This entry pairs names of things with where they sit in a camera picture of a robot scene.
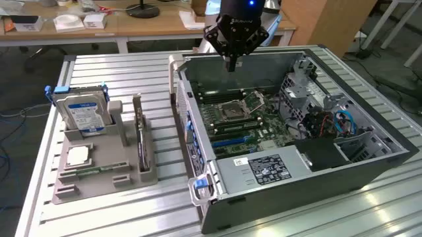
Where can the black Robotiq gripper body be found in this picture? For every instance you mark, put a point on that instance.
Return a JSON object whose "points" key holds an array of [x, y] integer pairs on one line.
{"points": [[240, 14]]}

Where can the black graphics card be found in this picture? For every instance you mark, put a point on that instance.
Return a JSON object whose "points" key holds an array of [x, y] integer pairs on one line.
{"points": [[141, 138]]}

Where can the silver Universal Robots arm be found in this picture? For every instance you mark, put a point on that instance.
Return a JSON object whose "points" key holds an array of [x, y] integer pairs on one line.
{"points": [[271, 6]]}

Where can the flat white box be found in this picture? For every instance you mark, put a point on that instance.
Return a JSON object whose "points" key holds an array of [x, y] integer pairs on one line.
{"points": [[191, 22]]}

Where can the brown cardboard box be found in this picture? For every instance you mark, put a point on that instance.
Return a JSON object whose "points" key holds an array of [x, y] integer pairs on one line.
{"points": [[198, 6]]}

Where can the white case sticker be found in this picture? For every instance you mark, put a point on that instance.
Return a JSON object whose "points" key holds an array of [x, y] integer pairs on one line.
{"points": [[239, 64]]}

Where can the wooden desk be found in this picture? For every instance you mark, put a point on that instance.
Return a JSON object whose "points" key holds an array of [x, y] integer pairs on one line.
{"points": [[148, 27]]}

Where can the wooden cabinet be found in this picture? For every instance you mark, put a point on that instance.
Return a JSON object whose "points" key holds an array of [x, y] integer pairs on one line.
{"points": [[330, 24]]}

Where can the black lamp base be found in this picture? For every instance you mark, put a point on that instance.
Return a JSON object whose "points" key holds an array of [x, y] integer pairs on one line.
{"points": [[143, 11]]}

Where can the metal socket cover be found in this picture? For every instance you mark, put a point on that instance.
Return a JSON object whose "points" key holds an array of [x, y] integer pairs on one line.
{"points": [[255, 100]]}

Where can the silver disk bay cage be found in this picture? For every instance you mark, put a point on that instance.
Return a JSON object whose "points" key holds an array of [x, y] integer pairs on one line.
{"points": [[296, 98]]}

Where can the CPU socket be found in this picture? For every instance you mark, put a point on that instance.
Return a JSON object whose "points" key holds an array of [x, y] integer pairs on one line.
{"points": [[232, 109]]}

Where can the black power adapter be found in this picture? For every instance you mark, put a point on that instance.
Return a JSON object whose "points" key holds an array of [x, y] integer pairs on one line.
{"points": [[363, 54]]}

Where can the small white labelled box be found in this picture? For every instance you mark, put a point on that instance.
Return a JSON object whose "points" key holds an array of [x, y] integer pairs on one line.
{"points": [[95, 21]]}

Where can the green motherboard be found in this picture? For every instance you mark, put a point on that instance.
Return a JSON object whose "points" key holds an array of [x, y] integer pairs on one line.
{"points": [[274, 123]]}

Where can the blue expansion card retainer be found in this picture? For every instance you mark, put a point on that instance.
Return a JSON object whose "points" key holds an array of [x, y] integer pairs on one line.
{"points": [[188, 126]]}

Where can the black installed RAM stick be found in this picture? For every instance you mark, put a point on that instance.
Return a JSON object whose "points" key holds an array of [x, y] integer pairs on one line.
{"points": [[236, 126]]}

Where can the blue expansion slot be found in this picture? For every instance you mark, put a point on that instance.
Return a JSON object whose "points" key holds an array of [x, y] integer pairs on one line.
{"points": [[227, 142]]}

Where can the white box with round dish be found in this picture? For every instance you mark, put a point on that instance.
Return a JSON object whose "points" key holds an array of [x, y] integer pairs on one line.
{"points": [[68, 23]]}

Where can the silver chipset heatsink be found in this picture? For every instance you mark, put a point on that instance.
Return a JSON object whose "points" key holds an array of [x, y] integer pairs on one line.
{"points": [[270, 145]]}

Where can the black floor stand leg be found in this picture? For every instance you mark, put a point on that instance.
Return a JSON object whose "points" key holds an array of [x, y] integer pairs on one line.
{"points": [[395, 85]]}

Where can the hard disk with blue label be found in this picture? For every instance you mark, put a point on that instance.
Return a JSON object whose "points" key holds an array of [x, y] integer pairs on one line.
{"points": [[81, 111]]}

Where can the blue disk carrier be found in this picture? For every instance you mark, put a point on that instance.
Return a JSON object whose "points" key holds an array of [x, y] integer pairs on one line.
{"points": [[61, 89]]}

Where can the grey cup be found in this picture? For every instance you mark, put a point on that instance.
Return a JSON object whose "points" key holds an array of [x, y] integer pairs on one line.
{"points": [[48, 3]]}

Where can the black office chair base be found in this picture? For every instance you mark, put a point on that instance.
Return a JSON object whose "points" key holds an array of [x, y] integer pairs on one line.
{"points": [[36, 54]]}

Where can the white box with black top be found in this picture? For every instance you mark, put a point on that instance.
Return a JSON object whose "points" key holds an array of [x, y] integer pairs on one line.
{"points": [[25, 23]]}

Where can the grey parts rack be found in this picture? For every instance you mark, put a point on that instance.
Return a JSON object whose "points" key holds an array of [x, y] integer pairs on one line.
{"points": [[105, 153]]}

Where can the grey power supply unit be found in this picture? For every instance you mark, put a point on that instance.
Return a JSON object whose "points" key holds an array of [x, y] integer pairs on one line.
{"points": [[230, 177]]}

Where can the small orange box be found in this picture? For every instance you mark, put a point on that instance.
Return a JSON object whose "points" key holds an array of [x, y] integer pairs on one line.
{"points": [[11, 26]]}

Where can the silver CPU chip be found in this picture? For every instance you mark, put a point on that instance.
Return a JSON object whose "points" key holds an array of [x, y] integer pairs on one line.
{"points": [[77, 156]]}

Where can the green RAM stick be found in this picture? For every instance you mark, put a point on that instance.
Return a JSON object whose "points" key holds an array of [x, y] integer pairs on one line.
{"points": [[99, 170]]}

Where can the open black PC case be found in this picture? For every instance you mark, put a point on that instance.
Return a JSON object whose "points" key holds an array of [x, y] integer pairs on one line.
{"points": [[296, 197]]}

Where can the white table frame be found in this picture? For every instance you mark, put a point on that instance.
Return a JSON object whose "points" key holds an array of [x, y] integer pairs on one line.
{"points": [[386, 42]]}

